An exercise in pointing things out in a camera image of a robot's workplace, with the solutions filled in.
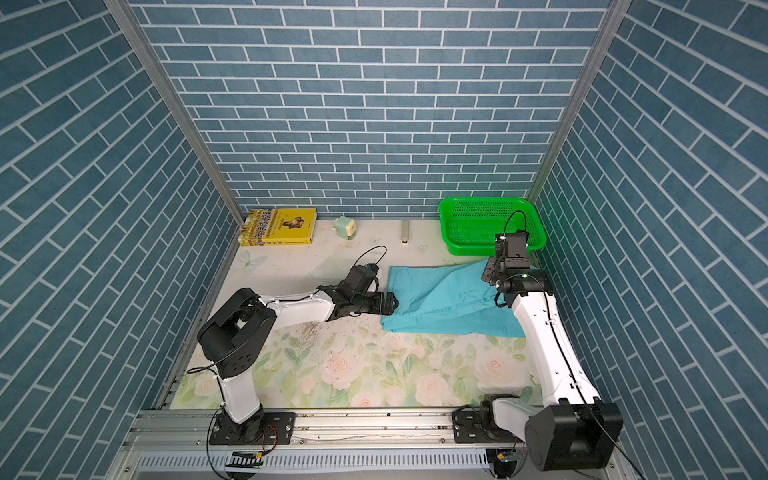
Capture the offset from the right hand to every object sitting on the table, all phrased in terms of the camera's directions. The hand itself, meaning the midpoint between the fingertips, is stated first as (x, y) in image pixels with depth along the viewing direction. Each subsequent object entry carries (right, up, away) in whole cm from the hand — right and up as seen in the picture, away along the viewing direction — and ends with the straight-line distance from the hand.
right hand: (504, 270), depth 80 cm
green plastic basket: (0, +15, +39) cm, 42 cm away
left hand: (-30, -12, +13) cm, 35 cm away
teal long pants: (-14, -9, +7) cm, 18 cm away
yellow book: (-75, +14, +36) cm, 84 cm away
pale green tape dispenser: (-48, +13, +29) cm, 58 cm away
